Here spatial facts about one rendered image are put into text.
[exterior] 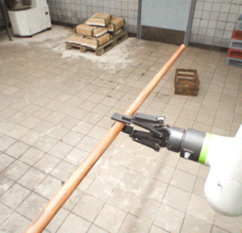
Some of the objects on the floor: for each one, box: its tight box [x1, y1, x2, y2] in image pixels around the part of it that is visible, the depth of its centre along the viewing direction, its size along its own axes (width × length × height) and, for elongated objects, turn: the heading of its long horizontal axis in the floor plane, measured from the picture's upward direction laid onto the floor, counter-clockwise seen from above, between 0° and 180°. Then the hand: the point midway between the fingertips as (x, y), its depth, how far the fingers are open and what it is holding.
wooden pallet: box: [65, 31, 128, 57], centre depth 480 cm, size 120×80×14 cm, turn 153°
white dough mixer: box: [1, 0, 51, 38], centre depth 502 cm, size 92×59×132 cm, turn 153°
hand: (122, 123), depth 77 cm, fingers closed on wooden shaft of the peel, 3 cm apart
